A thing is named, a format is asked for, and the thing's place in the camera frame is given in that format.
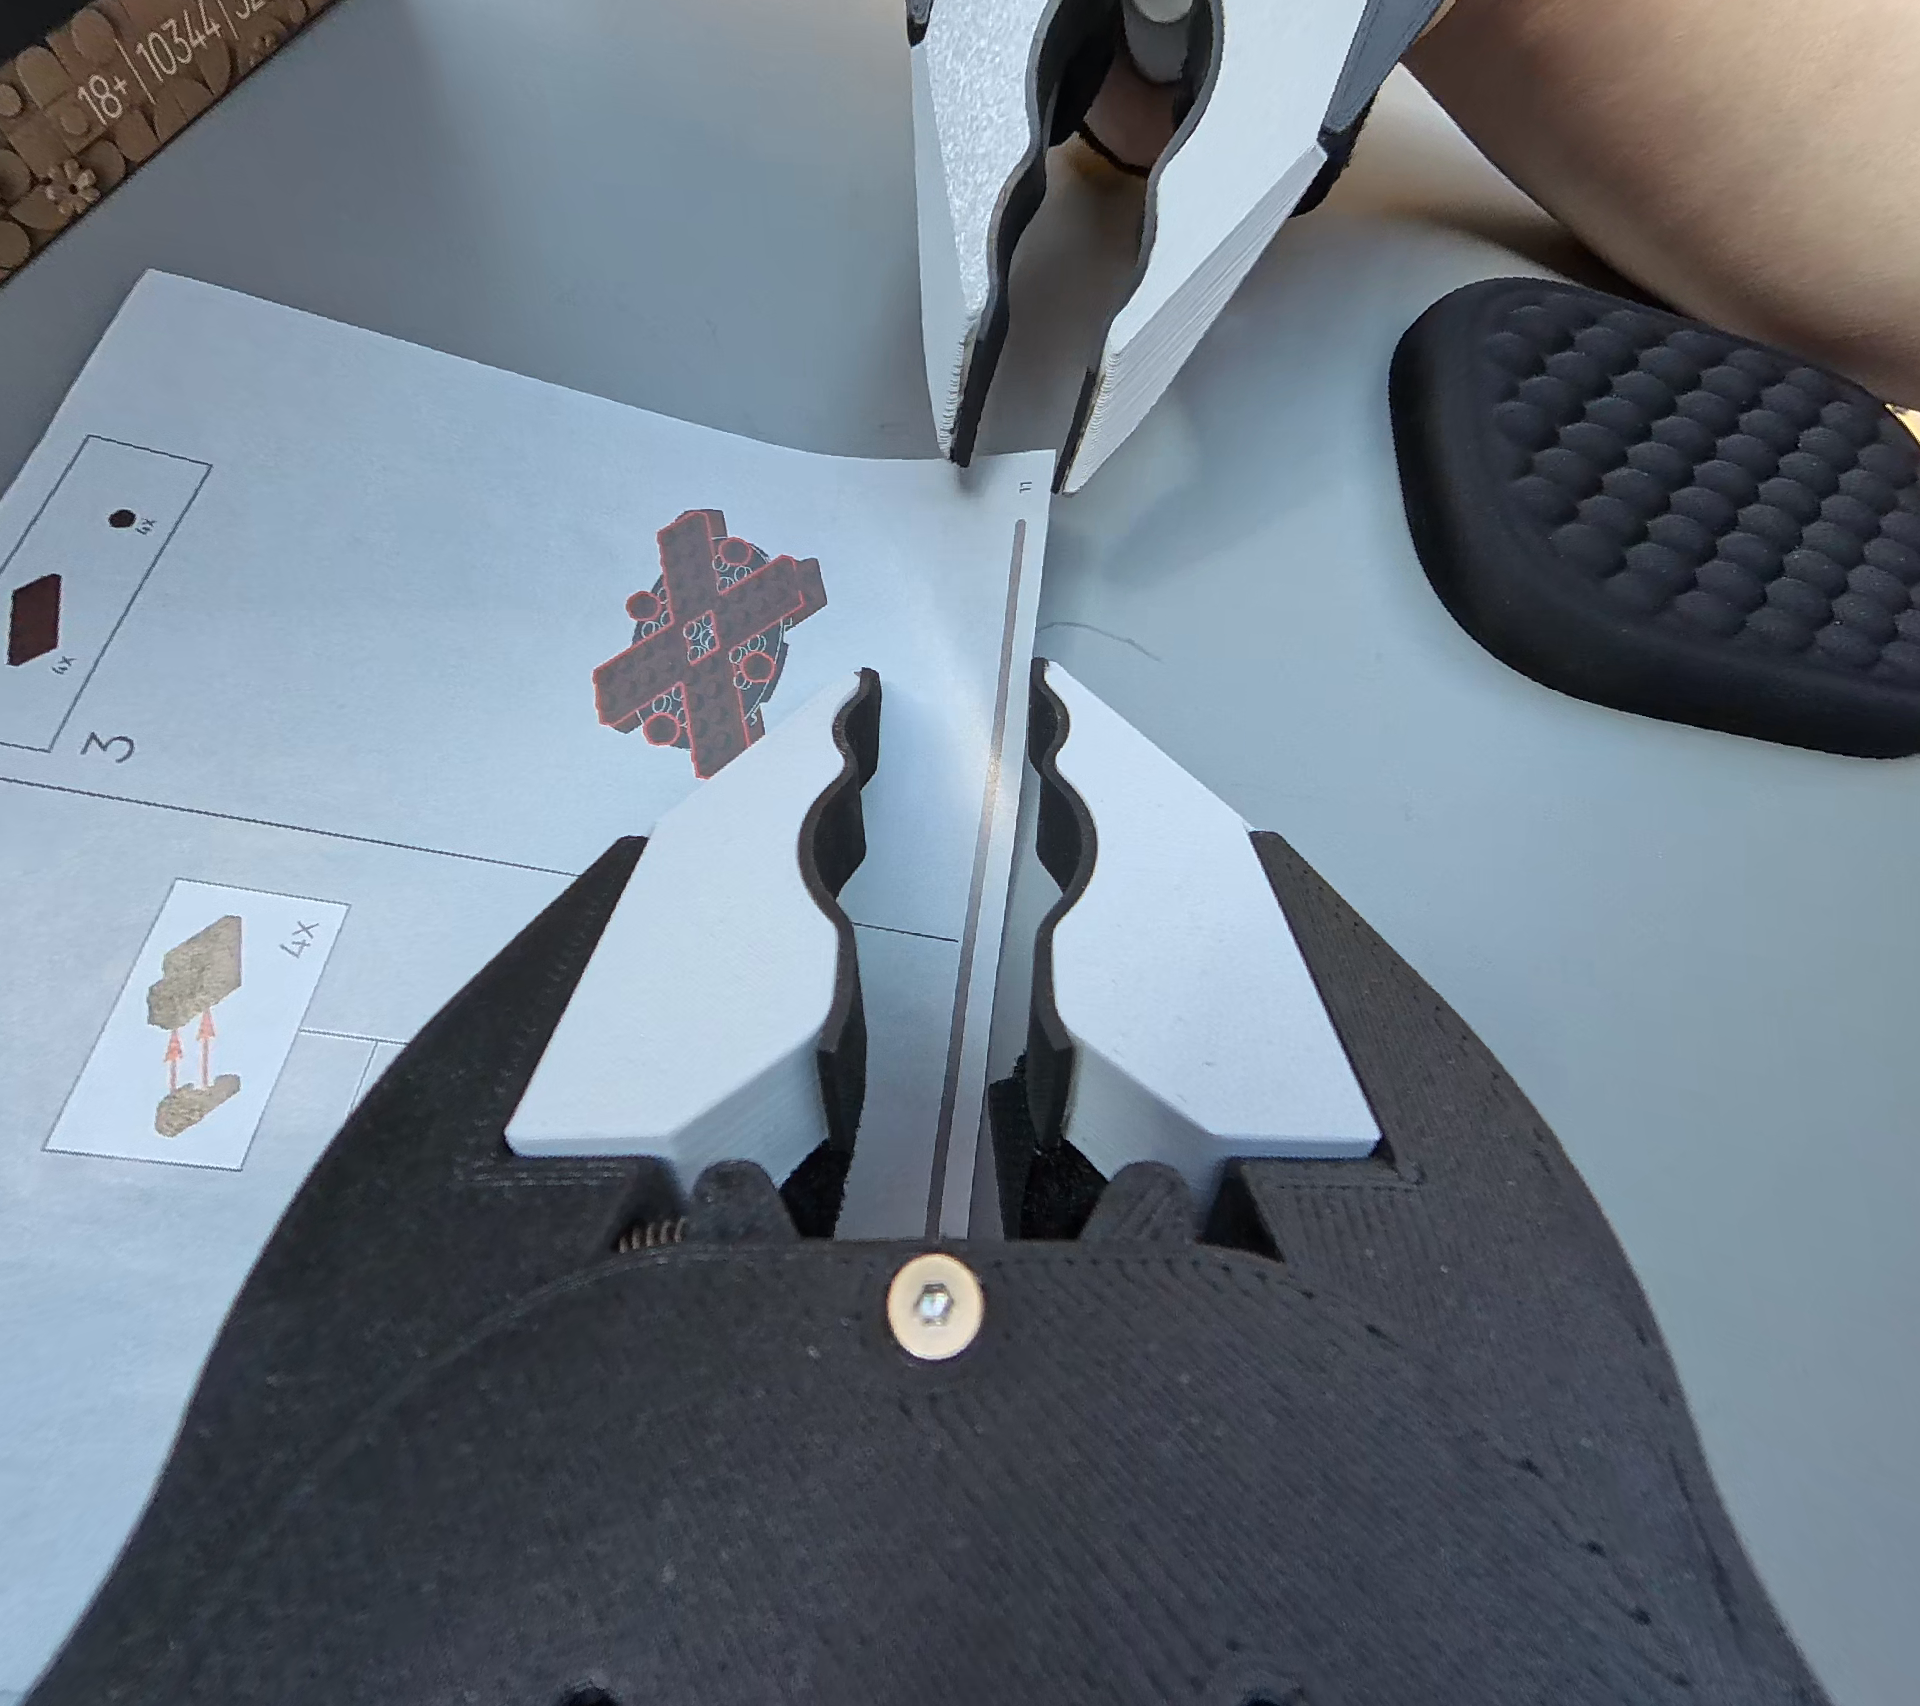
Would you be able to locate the grey desk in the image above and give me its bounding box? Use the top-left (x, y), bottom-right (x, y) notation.
top-left (0, 0), bottom-right (1920, 1706)

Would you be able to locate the person's right forearm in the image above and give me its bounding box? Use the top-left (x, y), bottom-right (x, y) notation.
top-left (1402, 0), bottom-right (1920, 410)

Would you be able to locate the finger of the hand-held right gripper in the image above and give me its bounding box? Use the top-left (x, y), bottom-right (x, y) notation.
top-left (908, 0), bottom-right (1141, 470)
top-left (1052, 0), bottom-right (1431, 496)

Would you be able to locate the black textured wrist rest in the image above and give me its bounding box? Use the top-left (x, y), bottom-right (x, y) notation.
top-left (1387, 277), bottom-right (1920, 761)

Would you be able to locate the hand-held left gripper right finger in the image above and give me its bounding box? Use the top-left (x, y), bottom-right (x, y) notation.
top-left (1022, 656), bottom-right (1387, 1236)

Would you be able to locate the person's right hand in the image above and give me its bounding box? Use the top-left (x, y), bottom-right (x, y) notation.
top-left (1077, 60), bottom-right (1194, 171)

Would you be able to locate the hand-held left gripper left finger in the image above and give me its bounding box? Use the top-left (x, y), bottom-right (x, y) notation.
top-left (502, 668), bottom-right (889, 1240)

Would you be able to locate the white instruction booklet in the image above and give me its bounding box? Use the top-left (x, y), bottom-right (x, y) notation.
top-left (0, 269), bottom-right (1061, 1694)

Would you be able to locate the black brick set box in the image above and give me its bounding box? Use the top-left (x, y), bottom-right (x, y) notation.
top-left (0, 0), bottom-right (396, 286)

